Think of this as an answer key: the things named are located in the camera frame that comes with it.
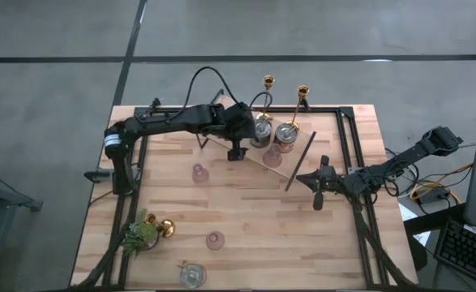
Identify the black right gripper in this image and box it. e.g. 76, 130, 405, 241
296, 155, 348, 212

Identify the tall brass candlestick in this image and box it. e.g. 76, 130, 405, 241
284, 84, 311, 131

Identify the wooden shelf with black frame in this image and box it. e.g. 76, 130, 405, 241
193, 88, 318, 192

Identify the white paper sheet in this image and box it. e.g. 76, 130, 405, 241
414, 230, 432, 247
398, 202, 419, 222

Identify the medium brass candlestick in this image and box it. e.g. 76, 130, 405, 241
255, 75, 276, 125

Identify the black power adapter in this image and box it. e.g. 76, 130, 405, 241
418, 188, 452, 206

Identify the black keyboard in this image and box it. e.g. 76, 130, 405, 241
434, 217, 476, 290

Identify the short brass candlestick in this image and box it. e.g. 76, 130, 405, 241
145, 213, 177, 239

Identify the grey metal stand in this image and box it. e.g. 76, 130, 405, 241
0, 161, 44, 292

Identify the yellow cable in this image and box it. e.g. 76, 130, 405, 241
409, 161, 474, 206

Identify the pink ribbed glass candle holder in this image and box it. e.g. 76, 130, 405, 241
204, 230, 225, 251
262, 143, 284, 170
191, 163, 210, 183

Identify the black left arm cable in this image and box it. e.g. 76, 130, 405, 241
187, 67, 273, 122

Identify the tin candle with orange label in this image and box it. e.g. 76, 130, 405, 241
273, 122, 300, 154

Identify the plain dark tin candle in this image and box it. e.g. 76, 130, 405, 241
249, 119, 274, 149

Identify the tin candle with small tag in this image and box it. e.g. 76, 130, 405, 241
178, 261, 208, 290

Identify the small green potted plant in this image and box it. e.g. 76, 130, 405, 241
122, 208, 161, 259

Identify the black aluminium table frame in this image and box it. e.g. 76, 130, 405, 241
70, 101, 419, 291

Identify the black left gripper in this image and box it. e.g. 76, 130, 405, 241
223, 101, 263, 161

